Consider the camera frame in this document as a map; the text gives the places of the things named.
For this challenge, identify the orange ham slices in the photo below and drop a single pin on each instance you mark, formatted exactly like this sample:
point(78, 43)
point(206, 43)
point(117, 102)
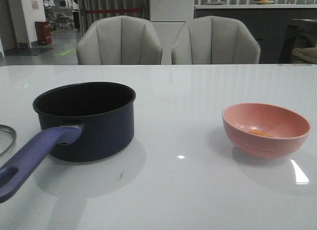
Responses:
point(260, 133)

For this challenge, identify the pink bowl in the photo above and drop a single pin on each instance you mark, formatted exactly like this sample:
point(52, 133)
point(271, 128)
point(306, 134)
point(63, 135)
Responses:
point(290, 129)

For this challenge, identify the glass lid blue knob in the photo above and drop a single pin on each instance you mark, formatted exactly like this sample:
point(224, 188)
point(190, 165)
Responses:
point(7, 138)

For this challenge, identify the dark blue saucepan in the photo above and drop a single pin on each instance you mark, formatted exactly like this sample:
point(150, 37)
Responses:
point(81, 122)

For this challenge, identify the left beige chair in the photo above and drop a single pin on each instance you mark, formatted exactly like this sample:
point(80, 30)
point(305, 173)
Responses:
point(120, 40)

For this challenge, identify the beige chair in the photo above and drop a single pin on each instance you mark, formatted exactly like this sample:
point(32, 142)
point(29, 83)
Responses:
point(120, 40)
point(215, 40)

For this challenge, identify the right beige chair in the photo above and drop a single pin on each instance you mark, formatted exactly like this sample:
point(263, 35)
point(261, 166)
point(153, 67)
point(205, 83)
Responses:
point(215, 40)

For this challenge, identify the white cabinet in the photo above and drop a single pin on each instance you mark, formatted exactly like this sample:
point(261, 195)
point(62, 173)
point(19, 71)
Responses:
point(171, 10)

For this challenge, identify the red trash bin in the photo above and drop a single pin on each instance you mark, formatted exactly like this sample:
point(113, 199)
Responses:
point(43, 32)

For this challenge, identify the grey counter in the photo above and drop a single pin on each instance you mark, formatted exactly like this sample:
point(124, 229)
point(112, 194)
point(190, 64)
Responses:
point(267, 22)

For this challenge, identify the fruit plate on counter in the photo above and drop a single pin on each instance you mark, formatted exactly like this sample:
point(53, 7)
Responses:
point(263, 1)

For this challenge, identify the olive cushion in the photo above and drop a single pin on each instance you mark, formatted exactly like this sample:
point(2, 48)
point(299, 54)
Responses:
point(305, 55)

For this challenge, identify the red wall notice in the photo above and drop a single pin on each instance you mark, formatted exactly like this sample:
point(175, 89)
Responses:
point(35, 4)

